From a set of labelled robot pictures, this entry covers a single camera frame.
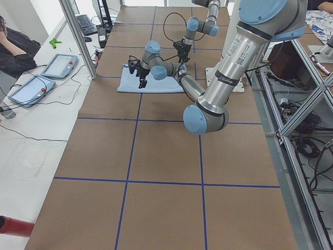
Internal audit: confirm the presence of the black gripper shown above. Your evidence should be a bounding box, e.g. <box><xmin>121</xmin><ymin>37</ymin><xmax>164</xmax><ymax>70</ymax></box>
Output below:
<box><xmin>137</xmin><ymin>66</ymin><xmax>150</xmax><ymax>89</ymax></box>
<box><xmin>173</xmin><ymin>40</ymin><xmax>191</xmax><ymax>63</ymax></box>

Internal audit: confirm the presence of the light blue t-shirt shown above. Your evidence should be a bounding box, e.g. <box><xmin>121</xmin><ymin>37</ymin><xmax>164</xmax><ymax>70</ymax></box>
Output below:
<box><xmin>117</xmin><ymin>64</ymin><xmax>184</xmax><ymax>93</ymax></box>

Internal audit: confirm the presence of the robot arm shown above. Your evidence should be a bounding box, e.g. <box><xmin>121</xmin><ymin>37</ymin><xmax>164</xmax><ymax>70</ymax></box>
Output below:
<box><xmin>128</xmin><ymin>1</ymin><xmax>308</xmax><ymax>135</ymax></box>
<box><xmin>173</xmin><ymin>0</ymin><xmax>221</xmax><ymax>63</ymax></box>

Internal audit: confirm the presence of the black keyboard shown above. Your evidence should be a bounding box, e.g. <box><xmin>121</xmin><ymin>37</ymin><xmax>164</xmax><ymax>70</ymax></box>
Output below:
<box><xmin>75</xmin><ymin>15</ymin><xmax>97</xmax><ymax>36</ymax></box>

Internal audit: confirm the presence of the far teach pendant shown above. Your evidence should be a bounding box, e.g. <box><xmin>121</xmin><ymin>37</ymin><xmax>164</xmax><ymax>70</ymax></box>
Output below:
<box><xmin>41</xmin><ymin>54</ymin><xmax>78</xmax><ymax>79</ymax></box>

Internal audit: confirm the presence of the teach pendant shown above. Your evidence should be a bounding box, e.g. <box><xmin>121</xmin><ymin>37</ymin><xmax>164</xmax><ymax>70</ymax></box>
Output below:
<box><xmin>41</xmin><ymin>54</ymin><xmax>78</xmax><ymax>79</ymax></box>
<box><xmin>8</xmin><ymin>75</ymin><xmax>56</xmax><ymax>107</ymax></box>

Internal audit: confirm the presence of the green plastic clamp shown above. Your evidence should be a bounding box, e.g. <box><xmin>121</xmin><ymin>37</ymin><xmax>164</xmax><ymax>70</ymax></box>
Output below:
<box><xmin>49</xmin><ymin>38</ymin><xmax>62</xmax><ymax>49</ymax></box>

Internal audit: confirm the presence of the near teach pendant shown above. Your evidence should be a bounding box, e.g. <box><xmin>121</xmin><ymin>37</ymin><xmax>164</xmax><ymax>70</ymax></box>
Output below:
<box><xmin>8</xmin><ymin>75</ymin><xmax>56</xmax><ymax>107</ymax></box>

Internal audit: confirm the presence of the person in black shirt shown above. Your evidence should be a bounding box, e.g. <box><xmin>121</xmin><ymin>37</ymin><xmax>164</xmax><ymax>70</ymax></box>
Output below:
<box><xmin>1</xmin><ymin>17</ymin><xmax>41</xmax><ymax>79</ymax></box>

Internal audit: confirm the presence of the red fire extinguisher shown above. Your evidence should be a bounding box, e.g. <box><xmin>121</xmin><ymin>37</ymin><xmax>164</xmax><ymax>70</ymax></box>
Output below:
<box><xmin>1</xmin><ymin>216</ymin><xmax>35</xmax><ymax>238</ymax></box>

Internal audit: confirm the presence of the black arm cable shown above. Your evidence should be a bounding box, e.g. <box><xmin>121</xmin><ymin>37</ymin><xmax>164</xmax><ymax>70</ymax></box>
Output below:
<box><xmin>163</xmin><ymin>12</ymin><xmax>206</xmax><ymax>42</ymax></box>
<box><xmin>156</xmin><ymin>53</ymin><xmax>188</xmax><ymax>81</ymax></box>

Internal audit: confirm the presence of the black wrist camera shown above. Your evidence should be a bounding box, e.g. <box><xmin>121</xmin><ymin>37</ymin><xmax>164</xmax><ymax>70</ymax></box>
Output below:
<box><xmin>127</xmin><ymin>55</ymin><xmax>140</xmax><ymax>74</ymax></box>

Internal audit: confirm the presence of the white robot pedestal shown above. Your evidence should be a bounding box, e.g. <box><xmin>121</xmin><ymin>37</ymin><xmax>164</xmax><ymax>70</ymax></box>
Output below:
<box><xmin>206</xmin><ymin>68</ymin><xmax>245</xmax><ymax>92</ymax></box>

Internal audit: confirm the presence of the aluminium frame post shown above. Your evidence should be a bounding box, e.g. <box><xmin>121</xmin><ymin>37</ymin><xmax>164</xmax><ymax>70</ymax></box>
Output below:
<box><xmin>59</xmin><ymin>0</ymin><xmax>98</xmax><ymax>80</ymax></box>

